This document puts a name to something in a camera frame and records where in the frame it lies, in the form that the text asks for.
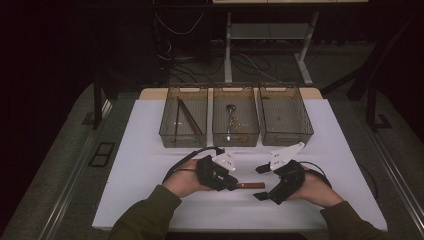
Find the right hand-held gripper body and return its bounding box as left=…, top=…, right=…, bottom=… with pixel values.
left=265, top=142, right=306, bottom=206

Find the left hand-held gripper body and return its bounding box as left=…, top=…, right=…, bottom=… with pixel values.
left=195, top=151, right=237, bottom=193

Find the knife with wooden handle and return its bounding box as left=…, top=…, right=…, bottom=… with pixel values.
left=235, top=181, right=267, bottom=190

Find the black chopstick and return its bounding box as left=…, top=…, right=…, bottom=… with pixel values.
left=177, top=97, right=201, bottom=136
left=173, top=96, right=181, bottom=138

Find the metal spoon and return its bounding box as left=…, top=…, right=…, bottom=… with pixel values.
left=225, top=103, right=238, bottom=142

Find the translucent brown plastic bin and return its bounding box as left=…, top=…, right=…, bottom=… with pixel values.
left=212, top=82, right=261, bottom=148
left=258, top=82, right=315, bottom=148
left=158, top=83, right=209, bottom=149

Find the person's left hand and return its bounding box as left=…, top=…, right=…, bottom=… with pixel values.
left=162, top=158, right=212, bottom=199

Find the person's right hand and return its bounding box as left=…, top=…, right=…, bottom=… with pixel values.
left=289, top=170, right=345, bottom=210

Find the white table mat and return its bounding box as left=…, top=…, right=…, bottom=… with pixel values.
left=92, top=98, right=388, bottom=233

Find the black metal stand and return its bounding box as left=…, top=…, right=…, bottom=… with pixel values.
left=320, top=14, right=419, bottom=133

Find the left hand-held gripper cable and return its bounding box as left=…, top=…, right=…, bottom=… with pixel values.
left=162, top=146, right=225, bottom=184

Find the hand-held gripper cable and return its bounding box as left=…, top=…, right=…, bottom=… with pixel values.
left=162, top=146, right=225, bottom=184
left=298, top=160, right=333, bottom=188

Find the right hand-held gripper cable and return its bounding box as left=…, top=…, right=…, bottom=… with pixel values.
left=298, top=160, right=333, bottom=188

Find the metal floor rail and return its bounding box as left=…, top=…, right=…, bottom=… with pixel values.
left=37, top=99, right=114, bottom=240
left=346, top=99, right=424, bottom=231

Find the tangle of floor cables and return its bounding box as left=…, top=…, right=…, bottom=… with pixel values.
left=165, top=39, right=283, bottom=84

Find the white metal desk frame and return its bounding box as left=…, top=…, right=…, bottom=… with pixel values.
left=223, top=10, right=320, bottom=87

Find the hanging white cable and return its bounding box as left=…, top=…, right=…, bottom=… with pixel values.
left=154, top=12, right=205, bottom=36

